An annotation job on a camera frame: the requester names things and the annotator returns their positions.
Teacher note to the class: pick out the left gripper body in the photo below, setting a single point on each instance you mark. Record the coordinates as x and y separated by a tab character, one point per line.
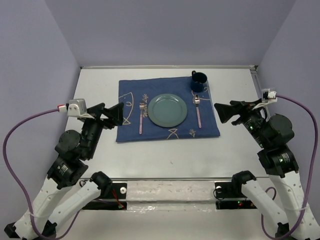
94	127

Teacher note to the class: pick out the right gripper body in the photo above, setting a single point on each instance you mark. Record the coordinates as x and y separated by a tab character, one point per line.
249	117

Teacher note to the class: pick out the blue cloth placemat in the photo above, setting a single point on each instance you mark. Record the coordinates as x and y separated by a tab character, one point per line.
134	92

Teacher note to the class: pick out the fork with pink handle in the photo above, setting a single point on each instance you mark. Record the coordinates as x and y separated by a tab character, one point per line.
141	109

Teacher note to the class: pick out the spoon with pink handle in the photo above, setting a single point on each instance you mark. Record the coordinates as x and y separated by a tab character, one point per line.
196	101

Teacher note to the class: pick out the dark blue mug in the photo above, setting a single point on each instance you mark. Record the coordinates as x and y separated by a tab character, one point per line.
198	81

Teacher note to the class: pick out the teal plate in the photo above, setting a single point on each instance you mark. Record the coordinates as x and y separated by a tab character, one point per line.
167	110

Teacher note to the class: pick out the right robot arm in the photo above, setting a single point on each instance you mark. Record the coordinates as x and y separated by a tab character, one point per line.
294	220

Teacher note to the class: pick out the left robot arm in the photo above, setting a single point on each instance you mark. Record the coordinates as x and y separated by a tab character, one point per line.
46	213

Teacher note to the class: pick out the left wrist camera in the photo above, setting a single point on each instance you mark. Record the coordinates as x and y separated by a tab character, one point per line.
74	108

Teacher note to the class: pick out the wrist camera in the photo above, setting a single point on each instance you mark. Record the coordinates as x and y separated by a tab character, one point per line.
74	108
269	96

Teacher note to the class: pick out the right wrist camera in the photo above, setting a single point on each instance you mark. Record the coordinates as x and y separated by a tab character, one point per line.
269	96

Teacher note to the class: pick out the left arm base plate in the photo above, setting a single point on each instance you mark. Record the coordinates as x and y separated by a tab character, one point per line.
114	200

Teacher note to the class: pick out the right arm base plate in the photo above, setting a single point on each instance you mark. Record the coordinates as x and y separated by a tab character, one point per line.
229	199

